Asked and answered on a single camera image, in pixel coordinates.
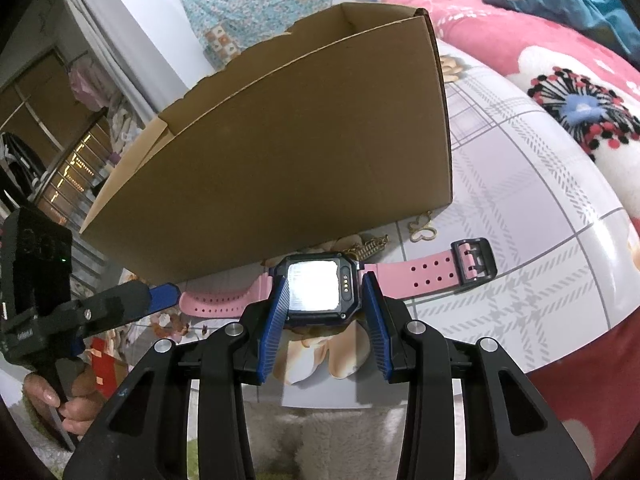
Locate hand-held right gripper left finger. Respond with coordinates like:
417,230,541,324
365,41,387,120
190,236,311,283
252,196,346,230
62,274,291,480

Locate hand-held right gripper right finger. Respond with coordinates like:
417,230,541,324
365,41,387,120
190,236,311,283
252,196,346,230
361,272,593,480

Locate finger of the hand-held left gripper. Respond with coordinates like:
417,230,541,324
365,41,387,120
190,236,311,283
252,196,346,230
80,282,181,337

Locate dark smartwatch with strap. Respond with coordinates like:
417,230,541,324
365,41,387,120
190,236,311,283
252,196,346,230
179,240,498,328

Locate gold butterfly pendant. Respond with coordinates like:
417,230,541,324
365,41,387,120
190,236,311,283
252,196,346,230
407,212,438,244

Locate brown cardboard box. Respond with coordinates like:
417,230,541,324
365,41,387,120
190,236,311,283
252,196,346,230
79,2,453,286

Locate person's left hand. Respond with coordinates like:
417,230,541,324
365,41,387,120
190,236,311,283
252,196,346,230
25,364,104,440

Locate red gift bag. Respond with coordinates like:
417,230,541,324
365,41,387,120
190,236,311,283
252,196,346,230
90,337,121,401

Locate hanging pink clothes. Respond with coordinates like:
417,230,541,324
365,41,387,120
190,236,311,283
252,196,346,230
69,57,108,111

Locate plaid floral tablecloth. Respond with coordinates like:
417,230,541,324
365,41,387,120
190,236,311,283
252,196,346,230
120,40,628,411

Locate white curtain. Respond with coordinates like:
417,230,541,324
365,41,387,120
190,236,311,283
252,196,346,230
57,0,161,126

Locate teal floral hanging cloth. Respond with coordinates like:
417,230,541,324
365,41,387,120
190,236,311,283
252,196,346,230
172,0,346,68

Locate pink floral blanket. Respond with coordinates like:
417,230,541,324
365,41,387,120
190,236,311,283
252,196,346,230
377,0,640,480

